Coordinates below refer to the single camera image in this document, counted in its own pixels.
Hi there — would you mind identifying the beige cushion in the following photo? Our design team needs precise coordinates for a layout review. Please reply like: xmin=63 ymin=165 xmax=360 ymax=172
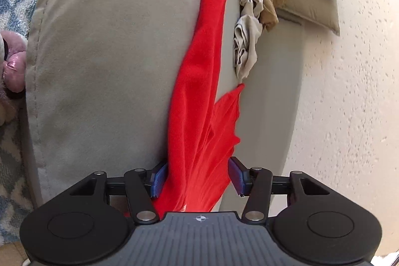
xmin=276 ymin=0 xmax=341 ymax=36

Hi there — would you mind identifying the grey sofa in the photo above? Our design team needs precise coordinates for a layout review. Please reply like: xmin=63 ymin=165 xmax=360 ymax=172
xmin=20 ymin=0 xmax=306 ymax=217

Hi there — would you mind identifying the red garment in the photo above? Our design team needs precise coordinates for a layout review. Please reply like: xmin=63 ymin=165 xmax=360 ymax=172
xmin=152 ymin=0 xmax=245 ymax=221

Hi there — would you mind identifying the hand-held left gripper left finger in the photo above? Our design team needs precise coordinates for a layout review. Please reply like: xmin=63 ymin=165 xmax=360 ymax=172
xmin=70 ymin=161 xmax=169 ymax=225

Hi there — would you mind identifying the beige crumpled garment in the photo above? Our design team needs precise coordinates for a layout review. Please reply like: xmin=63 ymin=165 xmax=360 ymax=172
xmin=232 ymin=0 xmax=265 ymax=81

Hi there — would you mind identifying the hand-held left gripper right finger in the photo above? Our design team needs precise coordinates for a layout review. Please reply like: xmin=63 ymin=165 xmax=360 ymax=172
xmin=227 ymin=156 xmax=330 ymax=225

